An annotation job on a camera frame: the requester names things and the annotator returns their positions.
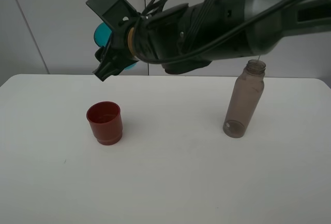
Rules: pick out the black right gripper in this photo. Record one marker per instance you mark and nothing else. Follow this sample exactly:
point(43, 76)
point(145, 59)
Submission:
point(111, 66)

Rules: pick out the blue translucent plastic cup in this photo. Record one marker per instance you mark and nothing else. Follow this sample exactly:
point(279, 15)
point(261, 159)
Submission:
point(102, 37)

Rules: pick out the brown translucent plastic bottle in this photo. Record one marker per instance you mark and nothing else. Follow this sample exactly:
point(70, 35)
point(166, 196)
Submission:
point(247, 91)

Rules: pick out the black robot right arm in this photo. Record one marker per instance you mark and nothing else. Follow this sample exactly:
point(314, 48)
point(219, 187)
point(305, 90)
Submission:
point(185, 38)

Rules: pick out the red plastic cup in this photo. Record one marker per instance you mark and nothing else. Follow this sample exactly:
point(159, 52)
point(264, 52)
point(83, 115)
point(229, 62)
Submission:
point(106, 122)

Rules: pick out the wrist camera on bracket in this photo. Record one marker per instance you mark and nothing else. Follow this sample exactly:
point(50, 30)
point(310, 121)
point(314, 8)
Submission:
point(112, 12)

